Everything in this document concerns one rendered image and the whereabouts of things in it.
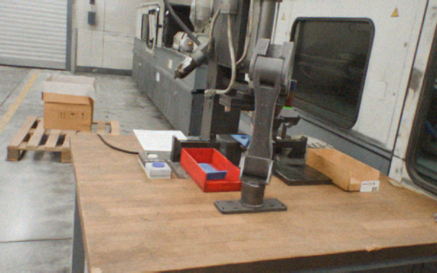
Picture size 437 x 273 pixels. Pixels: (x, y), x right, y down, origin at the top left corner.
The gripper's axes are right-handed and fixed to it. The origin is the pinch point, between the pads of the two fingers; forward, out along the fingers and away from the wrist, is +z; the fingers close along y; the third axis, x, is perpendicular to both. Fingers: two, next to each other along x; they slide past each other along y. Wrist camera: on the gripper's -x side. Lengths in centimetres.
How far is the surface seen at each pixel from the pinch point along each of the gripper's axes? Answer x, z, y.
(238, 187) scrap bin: 13.6, -1.1, -20.3
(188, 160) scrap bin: 24.4, 4.2, -4.9
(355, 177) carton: -35.6, 2.0, -14.6
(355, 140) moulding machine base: -61, 14, 16
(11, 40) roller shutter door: 136, 500, 790
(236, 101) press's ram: 6.7, -8.2, 11.3
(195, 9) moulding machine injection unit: -115, 164, 410
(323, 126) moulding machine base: -63, 28, 39
